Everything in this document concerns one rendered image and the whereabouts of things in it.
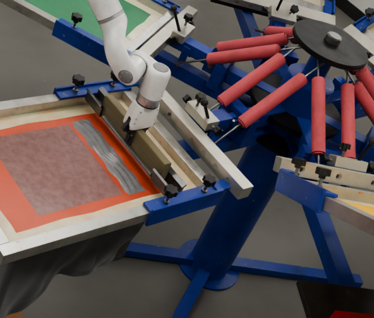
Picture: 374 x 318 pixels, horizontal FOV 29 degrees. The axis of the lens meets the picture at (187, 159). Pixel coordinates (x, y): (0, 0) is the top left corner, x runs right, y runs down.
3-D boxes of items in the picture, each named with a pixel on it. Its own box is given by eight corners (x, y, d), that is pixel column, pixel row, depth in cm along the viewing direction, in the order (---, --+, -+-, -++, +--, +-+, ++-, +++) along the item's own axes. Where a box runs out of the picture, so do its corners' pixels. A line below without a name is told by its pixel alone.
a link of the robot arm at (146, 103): (156, 84, 230) (153, 91, 232) (134, 88, 225) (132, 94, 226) (169, 99, 227) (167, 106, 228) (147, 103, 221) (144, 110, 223)
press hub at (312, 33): (202, 308, 328) (338, 72, 247) (153, 245, 347) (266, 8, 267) (261, 282, 353) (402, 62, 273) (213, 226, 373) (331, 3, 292)
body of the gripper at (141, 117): (154, 89, 231) (144, 116, 238) (129, 93, 225) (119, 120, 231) (167, 103, 228) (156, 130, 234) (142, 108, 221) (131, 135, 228)
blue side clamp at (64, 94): (57, 111, 244) (61, 96, 240) (50, 103, 247) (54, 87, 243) (127, 100, 264) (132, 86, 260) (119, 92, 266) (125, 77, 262)
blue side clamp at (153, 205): (146, 226, 218) (153, 211, 213) (137, 215, 220) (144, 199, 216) (217, 204, 237) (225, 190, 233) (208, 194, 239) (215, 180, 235)
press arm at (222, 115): (193, 135, 253) (198, 125, 250) (184, 125, 255) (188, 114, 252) (228, 129, 264) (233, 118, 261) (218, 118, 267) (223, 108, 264)
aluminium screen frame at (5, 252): (0, 265, 186) (3, 256, 184) (-88, 123, 215) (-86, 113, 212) (217, 199, 237) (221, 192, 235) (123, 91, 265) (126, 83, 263)
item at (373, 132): (284, 208, 250) (299, 183, 243) (158, 72, 288) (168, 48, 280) (411, 164, 302) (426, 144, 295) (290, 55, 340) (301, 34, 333)
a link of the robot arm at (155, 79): (123, 55, 216) (134, 43, 224) (114, 82, 223) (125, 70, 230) (167, 77, 216) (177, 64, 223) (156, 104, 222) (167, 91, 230)
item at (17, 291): (-3, 327, 222) (25, 237, 197) (-8, 318, 224) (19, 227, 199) (117, 284, 251) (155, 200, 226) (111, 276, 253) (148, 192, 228)
